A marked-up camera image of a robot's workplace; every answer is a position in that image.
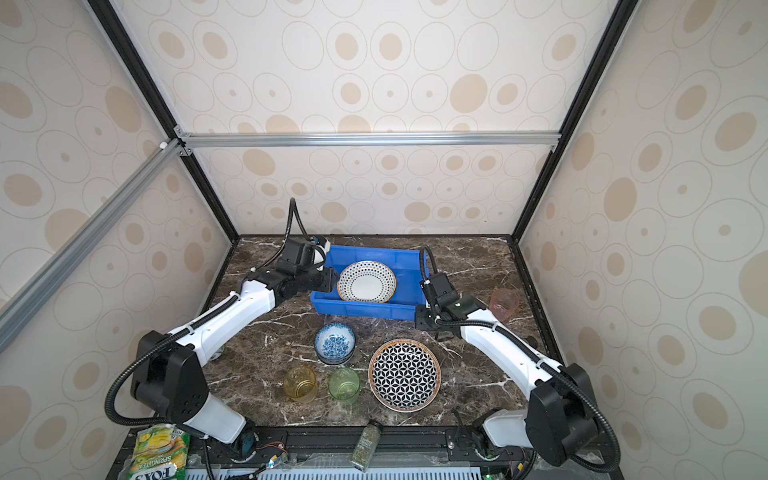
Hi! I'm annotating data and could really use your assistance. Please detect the yellow rimmed dotted plate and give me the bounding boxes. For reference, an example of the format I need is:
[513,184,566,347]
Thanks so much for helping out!
[336,260,397,303]

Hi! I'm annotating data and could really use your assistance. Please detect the orange rimmed geometric plate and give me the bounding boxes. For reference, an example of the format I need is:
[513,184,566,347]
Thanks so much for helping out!
[368,338,441,413]

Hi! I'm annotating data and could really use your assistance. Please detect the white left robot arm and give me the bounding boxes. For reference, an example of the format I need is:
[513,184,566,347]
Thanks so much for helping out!
[130,236,336,459]

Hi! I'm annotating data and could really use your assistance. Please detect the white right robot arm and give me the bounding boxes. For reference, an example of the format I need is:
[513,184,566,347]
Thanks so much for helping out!
[416,273,607,466]

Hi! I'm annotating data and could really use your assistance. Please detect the blue plastic bin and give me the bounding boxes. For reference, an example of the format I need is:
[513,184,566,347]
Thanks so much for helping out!
[310,245,426,321]

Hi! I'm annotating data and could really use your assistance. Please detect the pink plastic cup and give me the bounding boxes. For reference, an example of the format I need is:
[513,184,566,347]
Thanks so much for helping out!
[489,288,520,322]

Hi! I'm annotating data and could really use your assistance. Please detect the blue floral ceramic bowl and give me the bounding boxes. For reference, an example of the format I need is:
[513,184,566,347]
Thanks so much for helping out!
[314,323,356,365]

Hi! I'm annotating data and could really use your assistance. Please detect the green glass cup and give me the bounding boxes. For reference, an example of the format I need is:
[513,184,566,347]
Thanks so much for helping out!
[328,367,361,403]

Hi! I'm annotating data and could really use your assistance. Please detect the yellow glass cup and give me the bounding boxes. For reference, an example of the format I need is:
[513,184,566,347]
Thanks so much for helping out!
[283,365,317,403]

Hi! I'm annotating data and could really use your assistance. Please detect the silver aluminium crossbar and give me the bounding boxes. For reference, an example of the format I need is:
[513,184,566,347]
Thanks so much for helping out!
[181,131,561,148]

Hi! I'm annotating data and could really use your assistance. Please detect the spice jar with herbs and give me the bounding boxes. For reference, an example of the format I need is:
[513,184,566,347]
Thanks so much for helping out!
[350,420,382,472]

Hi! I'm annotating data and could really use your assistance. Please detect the yellow green snack bag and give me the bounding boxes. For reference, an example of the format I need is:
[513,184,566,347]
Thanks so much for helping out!
[124,424,190,480]

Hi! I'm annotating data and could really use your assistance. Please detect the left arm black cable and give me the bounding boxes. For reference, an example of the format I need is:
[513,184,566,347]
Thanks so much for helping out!
[104,197,328,428]

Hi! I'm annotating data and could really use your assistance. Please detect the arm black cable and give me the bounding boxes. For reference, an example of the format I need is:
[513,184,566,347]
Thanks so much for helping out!
[104,197,328,428]
[418,244,623,475]

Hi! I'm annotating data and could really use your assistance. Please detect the black right corner post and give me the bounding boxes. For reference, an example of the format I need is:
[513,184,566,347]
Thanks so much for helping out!
[511,0,639,245]

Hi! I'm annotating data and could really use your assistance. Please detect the silver aluminium side rail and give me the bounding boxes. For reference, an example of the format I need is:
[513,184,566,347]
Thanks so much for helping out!
[1,139,182,349]

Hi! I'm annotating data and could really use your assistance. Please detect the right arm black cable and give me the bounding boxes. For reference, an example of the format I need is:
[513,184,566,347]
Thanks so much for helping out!
[418,244,623,475]

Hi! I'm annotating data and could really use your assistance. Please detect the black corner frame post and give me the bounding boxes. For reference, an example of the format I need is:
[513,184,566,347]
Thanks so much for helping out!
[86,0,240,245]

